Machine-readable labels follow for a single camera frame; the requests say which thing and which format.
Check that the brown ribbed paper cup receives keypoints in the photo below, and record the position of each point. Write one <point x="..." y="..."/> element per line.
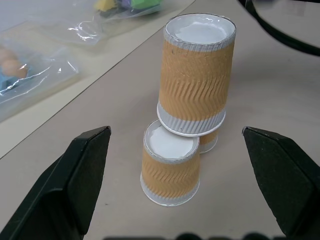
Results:
<point x="210" y="142"/>
<point x="197" y="82"/>
<point x="170" y="172"/>

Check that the clear bag with orange balls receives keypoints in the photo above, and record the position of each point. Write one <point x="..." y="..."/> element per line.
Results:
<point x="27" y="75"/>

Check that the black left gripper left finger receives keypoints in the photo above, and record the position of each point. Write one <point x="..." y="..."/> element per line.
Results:
<point x="62" y="185"/>

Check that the clear bag with colourful toys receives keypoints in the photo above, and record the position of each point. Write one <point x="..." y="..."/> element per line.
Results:
<point x="100" y="17"/>

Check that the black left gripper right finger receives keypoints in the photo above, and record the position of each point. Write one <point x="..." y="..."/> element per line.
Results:
<point x="282" y="172"/>

